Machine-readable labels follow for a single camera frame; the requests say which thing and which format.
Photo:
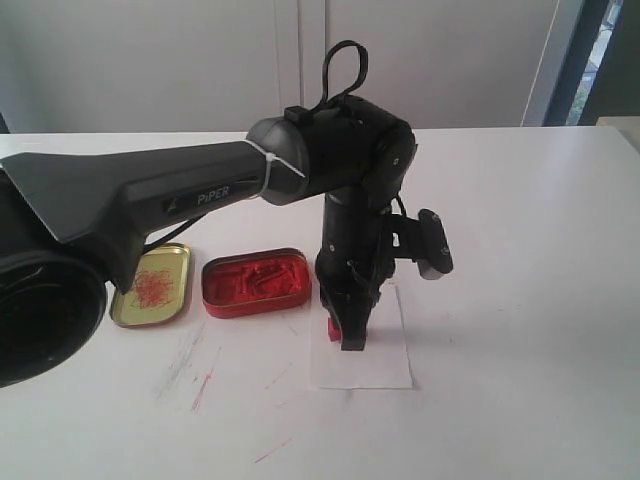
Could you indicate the red stamp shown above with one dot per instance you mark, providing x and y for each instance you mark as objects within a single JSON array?
[{"x": 334, "y": 330}]

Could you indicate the gold tin lid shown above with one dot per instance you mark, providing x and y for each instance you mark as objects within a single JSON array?
[{"x": 159, "y": 290}]

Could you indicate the red ink tin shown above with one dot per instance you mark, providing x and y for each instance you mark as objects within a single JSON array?
[{"x": 255, "y": 283}]

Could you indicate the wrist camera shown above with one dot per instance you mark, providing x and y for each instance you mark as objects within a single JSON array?
[{"x": 423, "y": 241}]

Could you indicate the white paper sheet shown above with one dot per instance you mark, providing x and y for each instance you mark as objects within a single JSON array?
[{"x": 383, "y": 364}]

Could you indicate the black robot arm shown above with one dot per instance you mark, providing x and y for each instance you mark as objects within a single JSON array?
[{"x": 71, "y": 225}]

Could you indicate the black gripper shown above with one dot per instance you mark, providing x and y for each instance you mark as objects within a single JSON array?
[{"x": 353, "y": 263}]

